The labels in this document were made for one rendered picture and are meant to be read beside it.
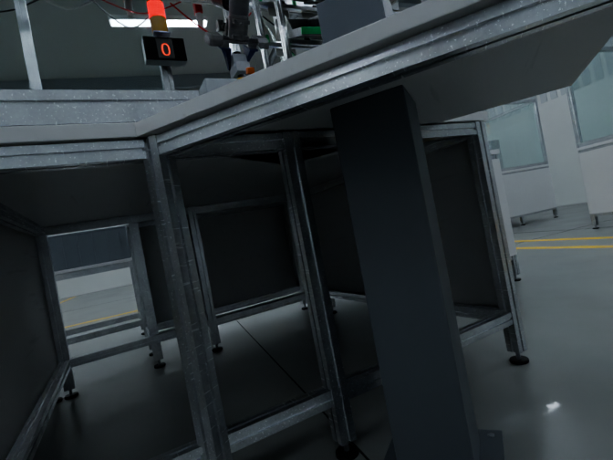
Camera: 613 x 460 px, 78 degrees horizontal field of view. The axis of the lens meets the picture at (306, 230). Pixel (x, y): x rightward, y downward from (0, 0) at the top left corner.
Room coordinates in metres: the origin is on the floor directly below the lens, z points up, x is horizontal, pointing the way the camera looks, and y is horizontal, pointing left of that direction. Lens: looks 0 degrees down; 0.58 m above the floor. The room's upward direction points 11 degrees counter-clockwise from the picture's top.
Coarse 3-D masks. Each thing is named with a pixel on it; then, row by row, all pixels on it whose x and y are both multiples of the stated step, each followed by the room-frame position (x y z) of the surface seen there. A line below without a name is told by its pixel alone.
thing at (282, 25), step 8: (256, 0) 1.43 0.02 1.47; (280, 0) 1.28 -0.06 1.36; (256, 8) 1.43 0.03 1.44; (280, 8) 1.28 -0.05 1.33; (256, 16) 1.43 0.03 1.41; (280, 16) 1.28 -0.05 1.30; (256, 24) 1.44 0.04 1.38; (280, 24) 1.28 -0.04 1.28; (264, 32) 1.43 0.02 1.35; (280, 32) 1.29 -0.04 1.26; (288, 40) 1.28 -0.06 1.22; (288, 48) 1.28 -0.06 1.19; (264, 56) 1.43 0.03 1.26; (288, 56) 1.28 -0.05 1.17; (264, 64) 1.44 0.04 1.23
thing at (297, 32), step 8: (288, 24) 1.28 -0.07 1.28; (296, 24) 1.43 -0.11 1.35; (304, 24) 1.44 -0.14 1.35; (312, 24) 1.41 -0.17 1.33; (288, 32) 1.30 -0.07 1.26; (296, 32) 1.23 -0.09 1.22; (304, 32) 1.19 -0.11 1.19; (312, 32) 1.20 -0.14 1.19; (320, 32) 1.21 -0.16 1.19; (280, 40) 1.40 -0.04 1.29
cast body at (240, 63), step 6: (234, 54) 1.13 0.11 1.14; (240, 54) 1.14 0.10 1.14; (234, 60) 1.13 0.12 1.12; (240, 60) 1.14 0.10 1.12; (246, 60) 1.15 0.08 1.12; (234, 66) 1.13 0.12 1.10; (240, 66) 1.13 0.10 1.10; (246, 66) 1.14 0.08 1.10; (234, 72) 1.14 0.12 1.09; (240, 72) 1.14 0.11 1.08
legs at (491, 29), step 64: (512, 0) 0.49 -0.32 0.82; (576, 0) 0.46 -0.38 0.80; (384, 64) 0.57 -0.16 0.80; (192, 128) 0.73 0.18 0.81; (384, 128) 0.77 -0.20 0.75; (384, 192) 0.78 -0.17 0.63; (192, 256) 0.80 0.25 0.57; (384, 256) 0.79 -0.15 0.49; (192, 320) 0.77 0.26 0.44; (384, 320) 0.80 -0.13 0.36; (448, 320) 0.76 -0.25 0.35; (192, 384) 0.78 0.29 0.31; (384, 384) 0.82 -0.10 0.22; (448, 384) 0.76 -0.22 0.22; (448, 448) 0.77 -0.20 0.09
